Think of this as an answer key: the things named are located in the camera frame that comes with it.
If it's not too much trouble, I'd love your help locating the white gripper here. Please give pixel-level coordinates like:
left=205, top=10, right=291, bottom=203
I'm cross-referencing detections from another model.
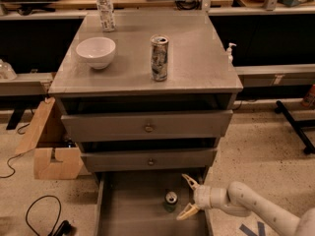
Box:
left=176, top=174, right=228, bottom=220

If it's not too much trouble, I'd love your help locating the green soda can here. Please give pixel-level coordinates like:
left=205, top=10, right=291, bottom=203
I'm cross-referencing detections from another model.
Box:
left=163, top=191, right=178, bottom=212

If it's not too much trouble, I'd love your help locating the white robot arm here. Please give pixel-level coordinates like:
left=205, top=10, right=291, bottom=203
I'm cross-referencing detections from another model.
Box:
left=176, top=174, right=315, bottom=236

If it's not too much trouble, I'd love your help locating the grey middle drawer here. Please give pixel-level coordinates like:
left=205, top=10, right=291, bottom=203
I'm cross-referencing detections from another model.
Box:
left=82, top=148, right=217, bottom=172

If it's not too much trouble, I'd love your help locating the grey open bottom drawer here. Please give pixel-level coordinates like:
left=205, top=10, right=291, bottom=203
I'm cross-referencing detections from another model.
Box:
left=94, top=170, right=213, bottom=236

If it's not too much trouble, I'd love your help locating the grey drawer cabinet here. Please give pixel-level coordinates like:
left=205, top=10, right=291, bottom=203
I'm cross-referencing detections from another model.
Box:
left=47, top=10, right=244, bottom=236

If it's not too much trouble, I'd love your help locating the grey top drawer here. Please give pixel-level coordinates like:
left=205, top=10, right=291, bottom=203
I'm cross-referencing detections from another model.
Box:
left=61, top=110, right=232, bottom=143

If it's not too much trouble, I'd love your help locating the tall silver patterned can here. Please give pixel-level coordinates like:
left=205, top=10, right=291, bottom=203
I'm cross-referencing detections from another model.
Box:
left=151, top=34, right=168, bottom=82

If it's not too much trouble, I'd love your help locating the black table leg base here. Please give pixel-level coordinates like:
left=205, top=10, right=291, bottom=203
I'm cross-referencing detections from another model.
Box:
left=275, top=100, right=315, bottom=154

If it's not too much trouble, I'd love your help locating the open cardboard box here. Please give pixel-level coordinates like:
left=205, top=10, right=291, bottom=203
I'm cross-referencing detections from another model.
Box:
left=16, top=97, right=89, bottom=180

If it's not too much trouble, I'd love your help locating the white pump dispenser bottle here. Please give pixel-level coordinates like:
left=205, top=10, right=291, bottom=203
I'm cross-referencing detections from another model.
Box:
left=226, top=42, right=237, bottom=64

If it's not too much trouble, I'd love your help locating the orange bottle on floor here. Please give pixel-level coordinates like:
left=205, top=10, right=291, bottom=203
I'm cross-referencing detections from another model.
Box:
left=301, top=85, right=315, bottom=107

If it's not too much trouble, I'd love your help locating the white ceramic bowl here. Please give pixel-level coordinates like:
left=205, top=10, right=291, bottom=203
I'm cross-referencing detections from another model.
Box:
left=76, top=37, right=116, bottom=70

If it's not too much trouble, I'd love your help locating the clear plastic container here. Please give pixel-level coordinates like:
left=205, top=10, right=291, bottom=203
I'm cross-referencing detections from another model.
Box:
left=0, top=59, right=17, bottom=80

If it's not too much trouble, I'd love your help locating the clear plastic water bottle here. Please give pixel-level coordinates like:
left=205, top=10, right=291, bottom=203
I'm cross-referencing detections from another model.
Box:
left=95, top=0, right=115, bottom=32

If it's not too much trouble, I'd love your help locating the black floor cable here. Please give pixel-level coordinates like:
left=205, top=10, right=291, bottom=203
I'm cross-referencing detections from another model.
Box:
left=25, top=195, right=73, bottom=236

